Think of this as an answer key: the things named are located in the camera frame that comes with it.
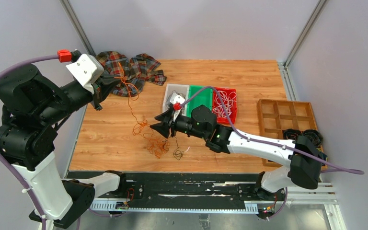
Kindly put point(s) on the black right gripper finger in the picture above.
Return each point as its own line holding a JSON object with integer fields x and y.
{"x": 162, "y": 128}
{"x": 166, "y": 117}

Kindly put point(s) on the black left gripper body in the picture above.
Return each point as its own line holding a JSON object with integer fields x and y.
{"x": 73, "y": 97}

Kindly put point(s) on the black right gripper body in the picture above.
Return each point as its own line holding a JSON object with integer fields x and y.
{"x": 183, "y": 124}

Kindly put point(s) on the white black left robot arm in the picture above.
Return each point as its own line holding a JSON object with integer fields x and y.
{"x": 34, "y": 110}

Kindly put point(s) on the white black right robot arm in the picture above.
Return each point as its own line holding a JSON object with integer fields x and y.
{"x": 299, "y": 159}

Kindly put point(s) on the plaid flannel shirt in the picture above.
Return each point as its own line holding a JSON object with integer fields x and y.
{"x": 133, "y": 72}

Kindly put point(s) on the white plastic bin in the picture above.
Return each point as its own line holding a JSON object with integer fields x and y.
{"x": 170, "y": 88}

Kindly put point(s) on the green plastic bin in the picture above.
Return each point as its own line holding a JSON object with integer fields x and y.
{"x": 203, "y": 98}

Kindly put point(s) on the red plastic bin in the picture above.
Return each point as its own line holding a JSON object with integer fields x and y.
{"x": 229, "y": 97}

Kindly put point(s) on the wooden compartment tray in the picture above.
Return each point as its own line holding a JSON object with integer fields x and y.
{"x": 288, "y": 120}

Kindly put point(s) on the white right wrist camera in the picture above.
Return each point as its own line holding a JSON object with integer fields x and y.
{"x": 176, "y": 100}

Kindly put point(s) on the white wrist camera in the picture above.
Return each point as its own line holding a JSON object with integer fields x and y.
{"x": 176, "y": 100}
{"x": 86, "y": 70}

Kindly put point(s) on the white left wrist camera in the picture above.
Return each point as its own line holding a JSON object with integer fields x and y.
{"x": 86, "y": 70}

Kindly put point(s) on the black mounting rail base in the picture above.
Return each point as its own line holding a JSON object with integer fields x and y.
{"x": 180, "y": 192}

